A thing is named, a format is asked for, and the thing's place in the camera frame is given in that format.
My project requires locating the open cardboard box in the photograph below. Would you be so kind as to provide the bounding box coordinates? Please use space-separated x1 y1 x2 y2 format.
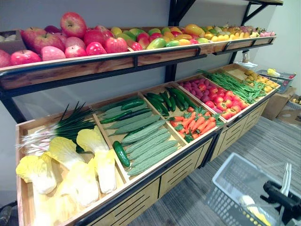
276 94 301 128

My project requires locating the pink dragon fruit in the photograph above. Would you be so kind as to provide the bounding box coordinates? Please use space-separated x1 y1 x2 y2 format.
239 25 257 34

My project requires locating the small yellow napa cabbage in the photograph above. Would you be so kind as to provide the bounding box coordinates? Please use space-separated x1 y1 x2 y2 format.
239 195 271 226

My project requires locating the white paper sheet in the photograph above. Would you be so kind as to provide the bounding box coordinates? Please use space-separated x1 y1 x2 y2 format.
235 61 256 69

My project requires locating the short wooden fruit shelf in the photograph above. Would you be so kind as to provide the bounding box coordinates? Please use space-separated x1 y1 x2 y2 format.
206 30 278 57

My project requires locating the brown yellow pineapple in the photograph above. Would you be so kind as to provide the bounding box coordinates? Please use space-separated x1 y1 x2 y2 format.
222 23 241 35

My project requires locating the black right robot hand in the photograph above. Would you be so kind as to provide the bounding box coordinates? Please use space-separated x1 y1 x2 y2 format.
262 180 301 224

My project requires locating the large orange mango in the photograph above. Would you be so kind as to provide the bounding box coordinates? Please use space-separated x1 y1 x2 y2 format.
184 24 206 37

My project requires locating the white plastic shopping basket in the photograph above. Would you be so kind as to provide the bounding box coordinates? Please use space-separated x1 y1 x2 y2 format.
205 152 301 226

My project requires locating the closed cardboard box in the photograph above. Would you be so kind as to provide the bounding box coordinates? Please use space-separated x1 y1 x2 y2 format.
268 87 297 121

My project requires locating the large wooden vegetable stand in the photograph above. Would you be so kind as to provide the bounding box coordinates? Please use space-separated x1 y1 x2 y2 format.
15 81 224 226

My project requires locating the small wooden vegetable stand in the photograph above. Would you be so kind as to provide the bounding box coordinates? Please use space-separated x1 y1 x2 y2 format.
176 63 282 163

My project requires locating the green bitter gourd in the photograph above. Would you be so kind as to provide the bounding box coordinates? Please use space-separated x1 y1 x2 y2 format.
122 120 166 145
131 145 179 169
108 114 161 137
127 153 170 177
128 140 179 161
110 110 154 130
124 131 171 155

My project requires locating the long green bean pile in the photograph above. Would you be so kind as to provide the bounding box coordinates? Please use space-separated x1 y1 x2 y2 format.
197 69 257 105

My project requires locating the pale green loofah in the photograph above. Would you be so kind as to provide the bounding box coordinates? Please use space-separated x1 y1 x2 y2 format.
98 96 139 113
101 103 148 119

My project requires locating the high wooden shelf board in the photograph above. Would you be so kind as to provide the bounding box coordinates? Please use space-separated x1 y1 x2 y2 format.
246 0 285 5

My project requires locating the grey red shopping basket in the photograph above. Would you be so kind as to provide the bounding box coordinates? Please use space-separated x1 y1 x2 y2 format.
255 68 297 94

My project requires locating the green pea pod pile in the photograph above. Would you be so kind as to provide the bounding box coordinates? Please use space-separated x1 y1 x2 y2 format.
244 80 268 98

